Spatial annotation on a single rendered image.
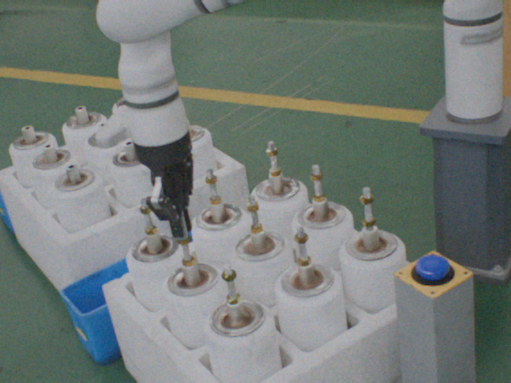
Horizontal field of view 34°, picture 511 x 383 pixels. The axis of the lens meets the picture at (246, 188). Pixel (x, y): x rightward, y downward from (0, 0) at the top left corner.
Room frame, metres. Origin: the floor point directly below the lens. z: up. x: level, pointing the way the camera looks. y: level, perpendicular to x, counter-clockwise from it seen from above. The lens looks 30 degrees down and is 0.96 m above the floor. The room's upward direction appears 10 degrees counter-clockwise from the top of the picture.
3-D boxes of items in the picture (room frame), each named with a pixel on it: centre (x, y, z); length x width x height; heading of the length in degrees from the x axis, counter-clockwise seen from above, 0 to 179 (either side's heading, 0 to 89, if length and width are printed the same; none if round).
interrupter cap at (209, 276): (1.00, 0.10, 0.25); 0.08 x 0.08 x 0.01
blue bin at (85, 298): (1.26, 0.20, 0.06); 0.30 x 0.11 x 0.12; 119
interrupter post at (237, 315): (0.90, 0.04, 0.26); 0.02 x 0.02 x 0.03
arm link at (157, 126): (1.01, 0.12, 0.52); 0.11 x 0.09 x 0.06; 70
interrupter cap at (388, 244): (1.01, -0.17, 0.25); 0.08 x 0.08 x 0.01
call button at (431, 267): (0.84, -0.21, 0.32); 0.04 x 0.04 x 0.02
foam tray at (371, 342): (1.06, 0.00, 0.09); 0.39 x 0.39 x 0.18; 29
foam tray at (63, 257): (1.54, 0.26, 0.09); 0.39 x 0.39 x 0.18; 28
